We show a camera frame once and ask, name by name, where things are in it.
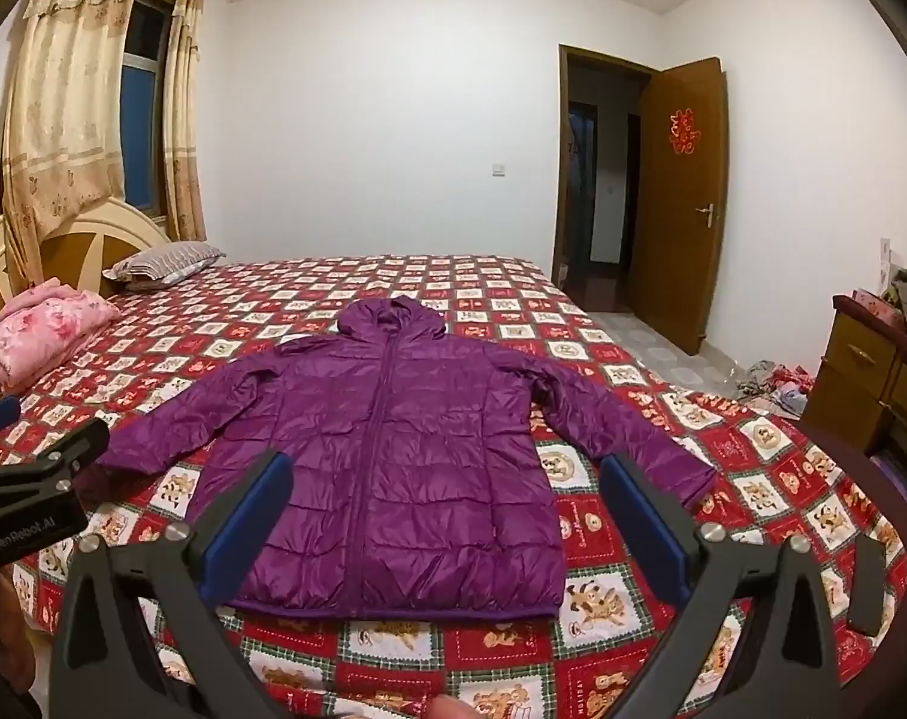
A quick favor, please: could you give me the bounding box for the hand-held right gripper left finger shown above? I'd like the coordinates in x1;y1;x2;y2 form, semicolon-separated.
49;449;294;719

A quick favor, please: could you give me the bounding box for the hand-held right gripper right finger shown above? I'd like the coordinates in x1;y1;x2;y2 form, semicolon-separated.
599;455;844;719

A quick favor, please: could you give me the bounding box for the purple hooded puffer jacket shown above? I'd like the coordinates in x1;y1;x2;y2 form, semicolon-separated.
75;297;719;602

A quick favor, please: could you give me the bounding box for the pile of clothes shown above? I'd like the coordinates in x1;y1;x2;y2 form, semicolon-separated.
734;359;818;421

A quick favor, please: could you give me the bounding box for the pink floral blanket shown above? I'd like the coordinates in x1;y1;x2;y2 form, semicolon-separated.
0;279;122;400

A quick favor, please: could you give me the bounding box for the striped grey pillow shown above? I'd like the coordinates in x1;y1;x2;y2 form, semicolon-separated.
103;241;228;287

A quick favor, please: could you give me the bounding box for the red patterned bed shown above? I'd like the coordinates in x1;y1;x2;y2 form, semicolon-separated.
0;253;907;719

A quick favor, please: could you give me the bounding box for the brown wooden dresser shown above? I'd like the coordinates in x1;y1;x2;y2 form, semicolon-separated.
820;294;907;458

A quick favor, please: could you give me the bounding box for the brown wooden door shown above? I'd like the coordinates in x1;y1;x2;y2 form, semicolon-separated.
631;56;726;355

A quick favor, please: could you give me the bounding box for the wide beige patterned curtain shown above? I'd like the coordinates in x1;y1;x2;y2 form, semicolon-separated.
0;0;147;278

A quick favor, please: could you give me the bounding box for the narrow beige patterned curtain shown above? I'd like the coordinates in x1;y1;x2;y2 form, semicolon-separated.
161;0;209;242

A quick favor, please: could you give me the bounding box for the window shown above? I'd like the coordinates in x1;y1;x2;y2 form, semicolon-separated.
120;0;177;218

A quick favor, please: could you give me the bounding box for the red paper door decoration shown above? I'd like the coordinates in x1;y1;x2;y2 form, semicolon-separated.
667;106;708;158

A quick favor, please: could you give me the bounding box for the brown door frame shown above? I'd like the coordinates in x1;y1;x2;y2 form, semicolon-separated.
551;45;660;316

